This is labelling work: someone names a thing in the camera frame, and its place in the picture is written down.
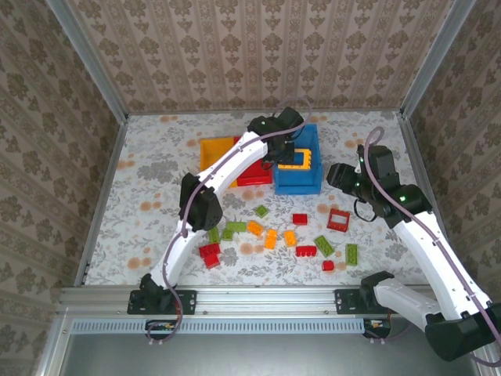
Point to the yellow plastic bin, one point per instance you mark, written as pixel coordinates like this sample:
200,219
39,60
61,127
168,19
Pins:
213,154

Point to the red window frame lego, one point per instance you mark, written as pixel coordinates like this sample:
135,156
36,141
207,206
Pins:
331,223

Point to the red square lego brick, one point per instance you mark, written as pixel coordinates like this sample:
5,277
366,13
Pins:
300,219

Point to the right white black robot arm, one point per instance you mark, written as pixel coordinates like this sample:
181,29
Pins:
430,250

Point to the red lego bricks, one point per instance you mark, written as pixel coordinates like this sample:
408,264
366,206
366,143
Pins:
210,254

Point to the aluminium mounting rail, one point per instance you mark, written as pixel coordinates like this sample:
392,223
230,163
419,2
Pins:
266,299

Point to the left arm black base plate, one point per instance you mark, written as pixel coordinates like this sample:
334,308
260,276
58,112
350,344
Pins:
135,303

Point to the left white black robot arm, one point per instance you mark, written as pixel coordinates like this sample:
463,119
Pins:
231,164

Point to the aluminium frame post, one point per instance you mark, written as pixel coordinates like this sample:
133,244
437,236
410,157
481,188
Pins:
90,62
438,58

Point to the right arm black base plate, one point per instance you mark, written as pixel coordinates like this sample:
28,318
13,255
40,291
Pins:
344,301

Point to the long red lego brick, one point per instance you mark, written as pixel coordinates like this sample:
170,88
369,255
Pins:
306,251

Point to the red plastic bin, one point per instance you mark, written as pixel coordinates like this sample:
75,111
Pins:
254,175

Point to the green lego brick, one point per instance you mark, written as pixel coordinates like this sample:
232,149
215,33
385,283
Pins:
324,245
351,254
213,235
227,234
236,226

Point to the yellow window frame lego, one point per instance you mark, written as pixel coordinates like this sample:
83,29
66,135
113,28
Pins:
308,158

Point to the orange lego brick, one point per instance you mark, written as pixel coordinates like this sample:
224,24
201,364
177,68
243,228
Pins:
271,239
290,238
255,227

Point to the aluminium table side rail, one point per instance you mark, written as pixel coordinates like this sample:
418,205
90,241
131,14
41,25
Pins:
102,199
415,156

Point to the small square green lego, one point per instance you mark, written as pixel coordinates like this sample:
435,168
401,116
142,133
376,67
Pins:
262,211

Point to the blue plastic bin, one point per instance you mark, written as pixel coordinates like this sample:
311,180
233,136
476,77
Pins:
297,186

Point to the small red lego brick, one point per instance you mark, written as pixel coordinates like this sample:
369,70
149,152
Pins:
328,266

